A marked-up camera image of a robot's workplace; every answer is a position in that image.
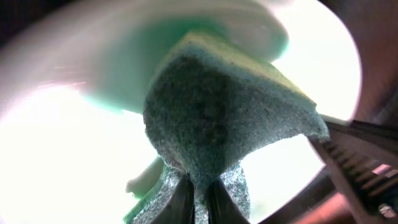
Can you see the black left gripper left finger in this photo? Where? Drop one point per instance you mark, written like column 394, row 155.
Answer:
column 180, row 208

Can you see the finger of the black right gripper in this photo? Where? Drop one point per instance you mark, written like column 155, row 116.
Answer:
column 362, row 160

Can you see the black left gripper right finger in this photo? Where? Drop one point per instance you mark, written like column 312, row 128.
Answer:
column 221, row 208

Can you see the green scrubbing sponge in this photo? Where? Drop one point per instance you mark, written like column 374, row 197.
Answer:
column 208, row 107

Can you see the mint green plate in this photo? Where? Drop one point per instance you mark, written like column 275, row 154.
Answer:
column 74, row 147

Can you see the round black serving tray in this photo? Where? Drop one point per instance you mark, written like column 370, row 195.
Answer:
column 344, row 55

